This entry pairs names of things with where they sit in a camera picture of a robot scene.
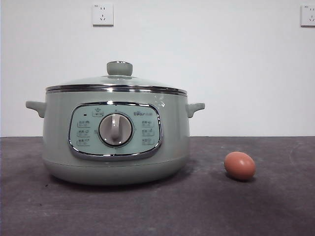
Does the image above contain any glass lid with green knob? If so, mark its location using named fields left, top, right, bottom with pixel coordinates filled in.
left=45, top=60, right=188, bottom=95

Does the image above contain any brown egg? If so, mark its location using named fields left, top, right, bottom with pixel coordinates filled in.
left=223, top=151, right=256, bottom=182

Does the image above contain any pale green electric pot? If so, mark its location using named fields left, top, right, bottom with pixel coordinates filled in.
left=25, top=92, right=206, bottom=185

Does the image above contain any white wall socket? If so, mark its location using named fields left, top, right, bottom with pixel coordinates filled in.
left=300, top=4, right=315, bottom=28
left=92, top=3, right=115, bottom=27

